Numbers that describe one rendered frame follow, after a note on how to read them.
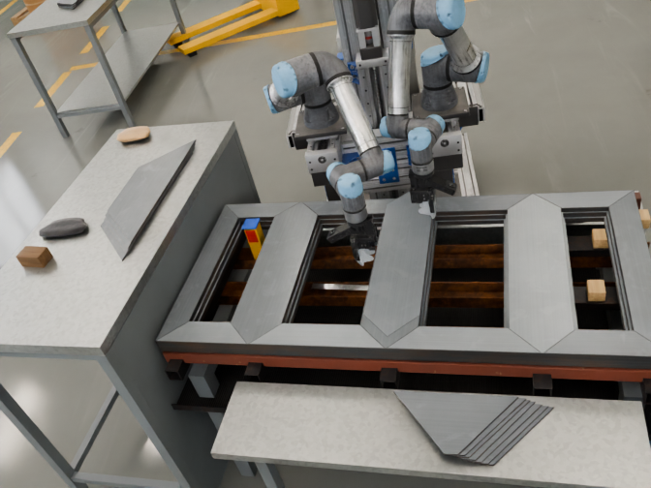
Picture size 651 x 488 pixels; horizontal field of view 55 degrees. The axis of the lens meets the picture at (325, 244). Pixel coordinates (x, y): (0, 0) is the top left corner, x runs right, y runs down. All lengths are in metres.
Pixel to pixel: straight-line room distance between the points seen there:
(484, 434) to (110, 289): 1.24
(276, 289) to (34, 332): 0.78
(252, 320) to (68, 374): 1.70
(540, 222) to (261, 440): 1.18
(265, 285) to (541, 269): 0.92
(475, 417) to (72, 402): 2.21
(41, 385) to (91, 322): 1.59
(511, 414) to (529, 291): 0.40
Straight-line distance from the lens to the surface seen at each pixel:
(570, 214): 2.37
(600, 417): 1.92
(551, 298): 2.03
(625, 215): 2.34
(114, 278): 2.23
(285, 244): 2.36
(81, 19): 5.42
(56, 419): 3.46
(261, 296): 2.19
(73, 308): 2.20
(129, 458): 3.11
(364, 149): 2.09
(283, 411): 2.00
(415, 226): 2.31
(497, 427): 1.85
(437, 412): 1.86
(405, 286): 2.09
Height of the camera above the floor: 2.33
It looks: 39 degrees down
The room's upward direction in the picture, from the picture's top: 15 degrees counter-clockwise
